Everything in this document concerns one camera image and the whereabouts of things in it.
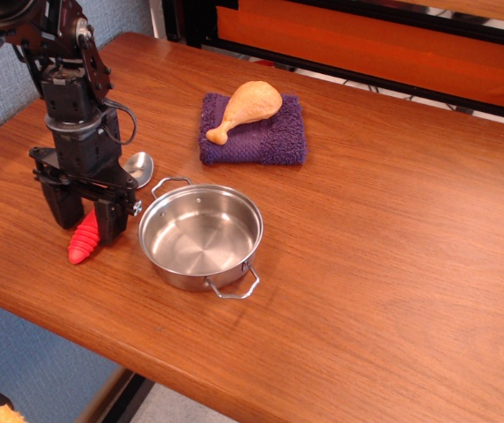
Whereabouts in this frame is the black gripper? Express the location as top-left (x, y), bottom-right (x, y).
top-left (29, 109), bottom-right (142, 245)

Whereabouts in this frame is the red handled metal spoon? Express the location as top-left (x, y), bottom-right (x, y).
top-left (68, 152), bottom-right (154, 264)

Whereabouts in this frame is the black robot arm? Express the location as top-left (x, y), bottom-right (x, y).
top-left (0, 1), bottom-right (142, 244)

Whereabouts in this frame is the stainless steel pot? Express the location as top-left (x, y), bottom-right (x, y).
top-left (138, 177), bottom-right (264, 300)

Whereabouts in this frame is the plastic chicken drumstick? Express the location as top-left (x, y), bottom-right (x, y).
top-left (205, 81), bottom-right (283, 145)

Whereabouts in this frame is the purple folded towel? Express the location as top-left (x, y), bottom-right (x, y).
top-left (198, 93), bottom-right (308, 165)

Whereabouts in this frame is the orange object at corner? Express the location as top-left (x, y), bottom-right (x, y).
top-left (0, 405), bottom-right (26, 423)

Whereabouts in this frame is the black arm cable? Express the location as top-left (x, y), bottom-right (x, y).
top-left (101, 99), bottom-right (138, 146)

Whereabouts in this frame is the orange panel black frame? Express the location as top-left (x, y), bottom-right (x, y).
top-left (162, 1), bottom-right (504, 117)

